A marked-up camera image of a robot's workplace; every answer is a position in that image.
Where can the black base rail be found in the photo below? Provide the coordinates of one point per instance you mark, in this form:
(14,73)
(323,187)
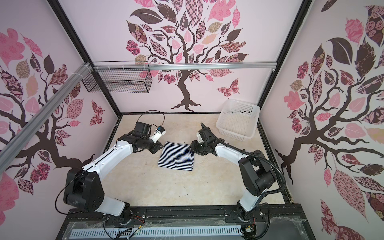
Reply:
(230,214)

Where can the blue white striped tank top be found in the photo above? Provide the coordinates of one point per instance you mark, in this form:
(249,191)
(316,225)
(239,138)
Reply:
(176,156)

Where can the aluminium rail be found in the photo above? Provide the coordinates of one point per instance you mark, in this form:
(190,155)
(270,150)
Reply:
(184,65)
(12,149)

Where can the back aluminium rail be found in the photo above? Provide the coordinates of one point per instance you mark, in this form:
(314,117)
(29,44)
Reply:
(184,65)

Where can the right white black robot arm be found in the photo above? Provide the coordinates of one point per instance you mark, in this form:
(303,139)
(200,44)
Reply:
(258,174)

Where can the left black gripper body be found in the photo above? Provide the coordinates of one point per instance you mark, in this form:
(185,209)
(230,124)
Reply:
(150,145)

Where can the left aluminium rail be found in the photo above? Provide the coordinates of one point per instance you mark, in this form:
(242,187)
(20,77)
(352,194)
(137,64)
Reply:
(12,149)

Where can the white plastic laundry basket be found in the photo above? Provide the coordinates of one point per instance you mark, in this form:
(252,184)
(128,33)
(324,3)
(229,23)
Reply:
(238,120)

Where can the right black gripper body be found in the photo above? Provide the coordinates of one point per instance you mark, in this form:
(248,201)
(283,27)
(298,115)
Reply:
(200,148)

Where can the white slotted cable duct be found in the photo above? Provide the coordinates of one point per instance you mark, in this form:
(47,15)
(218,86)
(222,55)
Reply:
(154,232)

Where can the black wire mesh basket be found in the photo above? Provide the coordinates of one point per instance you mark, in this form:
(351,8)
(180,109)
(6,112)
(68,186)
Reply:
(119,77)

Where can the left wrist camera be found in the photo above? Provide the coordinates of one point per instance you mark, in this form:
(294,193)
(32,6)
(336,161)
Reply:
(143,131)

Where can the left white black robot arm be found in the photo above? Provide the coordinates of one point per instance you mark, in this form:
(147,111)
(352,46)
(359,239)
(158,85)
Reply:
(84,189)

